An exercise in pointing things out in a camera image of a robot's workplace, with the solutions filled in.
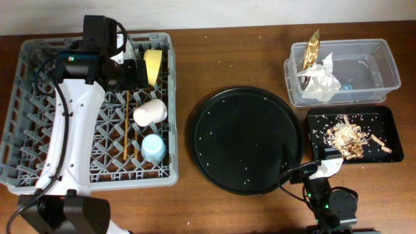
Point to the food scraps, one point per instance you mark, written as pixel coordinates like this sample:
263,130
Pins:
348,135

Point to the clear plastic bin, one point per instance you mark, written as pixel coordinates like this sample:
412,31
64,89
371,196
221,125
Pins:
365,68

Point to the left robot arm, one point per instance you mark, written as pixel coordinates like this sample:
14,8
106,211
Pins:
83,74

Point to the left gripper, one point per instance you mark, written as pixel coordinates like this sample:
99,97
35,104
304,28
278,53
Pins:
135,81

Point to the yellow bowl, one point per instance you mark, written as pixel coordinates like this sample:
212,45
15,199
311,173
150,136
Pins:
153,59

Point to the white napkin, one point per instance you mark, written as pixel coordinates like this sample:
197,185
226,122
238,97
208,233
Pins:
322,84

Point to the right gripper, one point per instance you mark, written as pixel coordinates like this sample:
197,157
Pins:
290,162

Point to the grey plastic dishwasher rack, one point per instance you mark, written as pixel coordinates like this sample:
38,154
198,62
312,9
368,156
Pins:
30,113

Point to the black rectangular tray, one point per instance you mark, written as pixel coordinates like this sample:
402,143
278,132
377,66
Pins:
377,127

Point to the white plate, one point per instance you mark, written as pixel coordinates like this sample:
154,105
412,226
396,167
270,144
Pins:
129,52

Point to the round black tray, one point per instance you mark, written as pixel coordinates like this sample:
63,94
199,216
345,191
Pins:
235,138

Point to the gold snack wrapper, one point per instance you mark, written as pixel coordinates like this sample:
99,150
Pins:
311,51

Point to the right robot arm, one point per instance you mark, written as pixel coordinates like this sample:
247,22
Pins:
334,208

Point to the pink cup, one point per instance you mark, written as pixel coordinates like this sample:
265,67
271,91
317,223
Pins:
151,112

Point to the light blue cup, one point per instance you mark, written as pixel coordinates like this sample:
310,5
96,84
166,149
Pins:
153,149

